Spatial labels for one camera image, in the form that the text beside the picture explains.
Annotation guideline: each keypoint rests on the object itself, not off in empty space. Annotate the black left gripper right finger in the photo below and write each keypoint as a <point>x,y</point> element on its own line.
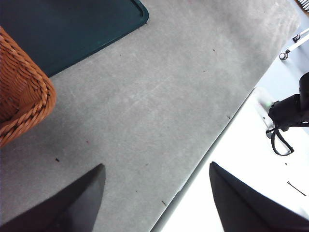
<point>241,207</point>

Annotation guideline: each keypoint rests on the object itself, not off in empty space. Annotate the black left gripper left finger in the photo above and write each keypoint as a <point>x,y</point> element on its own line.
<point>65,207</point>

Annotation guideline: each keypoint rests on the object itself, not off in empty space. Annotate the thin black pin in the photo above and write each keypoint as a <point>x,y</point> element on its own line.
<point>297,188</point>

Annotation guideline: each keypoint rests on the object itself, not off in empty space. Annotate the brown wicker basket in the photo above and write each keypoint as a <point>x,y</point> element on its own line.
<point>21,96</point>

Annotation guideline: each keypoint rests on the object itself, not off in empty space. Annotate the small metal knob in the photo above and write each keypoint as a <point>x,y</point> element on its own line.
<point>284,55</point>

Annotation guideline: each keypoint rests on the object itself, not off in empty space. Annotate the white rod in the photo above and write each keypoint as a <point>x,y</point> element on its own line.
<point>299,43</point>

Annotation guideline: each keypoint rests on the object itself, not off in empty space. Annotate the dark rectangular tray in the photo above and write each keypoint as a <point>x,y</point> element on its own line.
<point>60,31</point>

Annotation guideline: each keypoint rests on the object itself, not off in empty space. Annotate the grey ribbed panel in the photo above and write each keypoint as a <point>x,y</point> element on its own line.
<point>304,3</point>

